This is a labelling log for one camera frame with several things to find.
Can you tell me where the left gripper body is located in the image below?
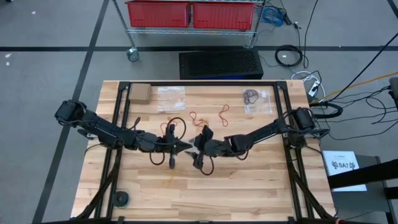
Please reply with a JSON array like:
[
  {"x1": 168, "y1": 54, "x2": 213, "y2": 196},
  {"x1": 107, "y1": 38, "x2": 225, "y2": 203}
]
[{"x1": 135, "y1": 132, "x2": 170, "y2": 153}]

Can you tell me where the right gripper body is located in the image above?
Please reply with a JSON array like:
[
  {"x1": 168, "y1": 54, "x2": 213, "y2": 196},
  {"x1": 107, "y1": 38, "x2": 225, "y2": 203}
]
[{"x1": 203, "y1": 136, "x2": 239, "y2": 158}]

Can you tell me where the small brown cardboard box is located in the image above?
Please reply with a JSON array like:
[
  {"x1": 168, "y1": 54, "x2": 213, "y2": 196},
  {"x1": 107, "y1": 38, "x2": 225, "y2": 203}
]
[{"x1": 128, "y1": 83, "x2": 152, "y2": 105}]

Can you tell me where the black tape roll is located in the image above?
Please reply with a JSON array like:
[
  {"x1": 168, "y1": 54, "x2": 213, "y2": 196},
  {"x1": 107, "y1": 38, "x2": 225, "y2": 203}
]
[{"x1": 111, "y1": 190, "x2": 130, "y2": 208}]

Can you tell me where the white power strip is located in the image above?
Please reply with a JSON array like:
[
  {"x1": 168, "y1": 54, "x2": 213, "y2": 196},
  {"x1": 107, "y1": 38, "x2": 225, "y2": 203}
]
[{"x1": 307, "y1": 80, "x2": 321, "y2": 98}]

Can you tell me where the red plastic bin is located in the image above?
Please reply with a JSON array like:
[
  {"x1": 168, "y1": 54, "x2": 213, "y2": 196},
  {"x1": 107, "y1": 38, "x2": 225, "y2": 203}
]
[
  {"x1": 125, "y1": 0, "x2": 192, "y2": 29},
  {"x1": 192, "y1": 1, "x2": 256, "y2": 31}
]

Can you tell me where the white SA7 booklet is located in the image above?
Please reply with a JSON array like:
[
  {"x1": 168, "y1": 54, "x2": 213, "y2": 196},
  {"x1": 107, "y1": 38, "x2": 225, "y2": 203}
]
[{"x1": 322, "y1": 150, "x2": 368, "y2": 192}]

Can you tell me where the black bar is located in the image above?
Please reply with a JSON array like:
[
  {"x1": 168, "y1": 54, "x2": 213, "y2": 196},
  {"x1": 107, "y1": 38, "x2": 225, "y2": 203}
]
[{"x1": 328, "y1": 159, "x2": 398, "y2": 190}]

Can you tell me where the grey cart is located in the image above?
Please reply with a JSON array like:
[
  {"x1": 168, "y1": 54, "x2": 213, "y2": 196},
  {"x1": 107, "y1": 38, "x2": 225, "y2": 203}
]
[{"x1": 329, "y1": 154, "x2": 398, "y2": 224}]

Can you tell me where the grey rounded object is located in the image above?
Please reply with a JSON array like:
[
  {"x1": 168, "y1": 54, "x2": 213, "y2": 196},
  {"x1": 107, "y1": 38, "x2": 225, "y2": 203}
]
[{"x1": 388, "y1": 76, "x2": 398, "y2": 110}]

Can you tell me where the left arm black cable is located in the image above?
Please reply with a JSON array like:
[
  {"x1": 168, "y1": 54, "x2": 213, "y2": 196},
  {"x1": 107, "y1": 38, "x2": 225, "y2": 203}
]
[{"x1": 149, "y1": 117, "x2": 187, "y2": 166}]

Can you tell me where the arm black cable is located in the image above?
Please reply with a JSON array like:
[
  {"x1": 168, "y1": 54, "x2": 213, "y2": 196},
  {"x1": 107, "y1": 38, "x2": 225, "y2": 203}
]
[
  {"x1": 200, "y1": 155, "x2": 215, "y2": 176},
  {"x1": 149, "y1": 117, "x2": 187, "y2": 166}
]

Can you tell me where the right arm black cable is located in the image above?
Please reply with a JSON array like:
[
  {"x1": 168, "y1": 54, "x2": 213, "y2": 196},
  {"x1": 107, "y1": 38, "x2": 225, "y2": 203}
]
[{"x1": 200, "y1": 155, "x2": 215, "y2": 176}]

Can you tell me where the black aluminium table frame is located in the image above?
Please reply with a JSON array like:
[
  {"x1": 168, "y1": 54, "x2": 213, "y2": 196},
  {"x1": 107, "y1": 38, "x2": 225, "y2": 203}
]
[{"x1": 76, "y1": 80, "x2": 336, "y2": 224}]

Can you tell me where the black cable coil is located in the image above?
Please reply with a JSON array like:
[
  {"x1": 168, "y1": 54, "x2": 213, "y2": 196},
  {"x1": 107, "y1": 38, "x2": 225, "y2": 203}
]
[{"x1": 274, "y1": 44, "x2": 304, "y2": 68}]

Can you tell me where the metal wire shelf cart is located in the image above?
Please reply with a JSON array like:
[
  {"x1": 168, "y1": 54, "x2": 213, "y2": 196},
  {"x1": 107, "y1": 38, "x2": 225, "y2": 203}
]
[{"x1": 111, "y1": 0, "x2": 268, "y2": 63}]

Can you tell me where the white cable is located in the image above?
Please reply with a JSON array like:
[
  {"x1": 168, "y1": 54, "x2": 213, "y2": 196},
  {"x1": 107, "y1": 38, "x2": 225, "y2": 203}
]
[{"x1": 291, "y1": 70, "x2": 326, "y2": 101}]

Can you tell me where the thick black hose loop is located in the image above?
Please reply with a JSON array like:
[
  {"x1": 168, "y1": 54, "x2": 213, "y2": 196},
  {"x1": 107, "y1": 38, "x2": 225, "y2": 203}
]
[{"x1": 312, "y1": 101, "x2": 344, "y2": 119}]

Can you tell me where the blue cable coil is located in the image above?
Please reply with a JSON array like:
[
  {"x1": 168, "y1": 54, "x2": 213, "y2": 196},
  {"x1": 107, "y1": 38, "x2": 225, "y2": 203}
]
[{"x1": 262, "y1": 6, "x2": 286, "y2": 28}]

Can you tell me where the long black cable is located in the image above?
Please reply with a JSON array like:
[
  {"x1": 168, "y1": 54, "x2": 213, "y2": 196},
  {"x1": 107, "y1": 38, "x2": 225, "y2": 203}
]
[{"x1": 303, "y1": 0, "x2": 320, "y2": 69}]

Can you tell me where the yellow-orange power cable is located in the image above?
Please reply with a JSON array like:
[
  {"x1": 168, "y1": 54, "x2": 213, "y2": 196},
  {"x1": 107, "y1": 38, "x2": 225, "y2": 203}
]
[{"x1": 310, "y1": 71, "x2": 398, "y2": 104}]

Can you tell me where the thin black straight cable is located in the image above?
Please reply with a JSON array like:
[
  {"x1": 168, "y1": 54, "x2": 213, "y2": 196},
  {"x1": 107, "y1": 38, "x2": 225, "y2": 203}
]
[{"x1": 328, "y1": 40, "x2": 398, "y2": 103}]

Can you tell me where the black floor cable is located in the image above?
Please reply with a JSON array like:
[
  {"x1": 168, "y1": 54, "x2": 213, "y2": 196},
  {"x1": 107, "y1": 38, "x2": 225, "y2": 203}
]
[{"x1": 329, "y1": 85, "x2": 398, "y2": 141}]

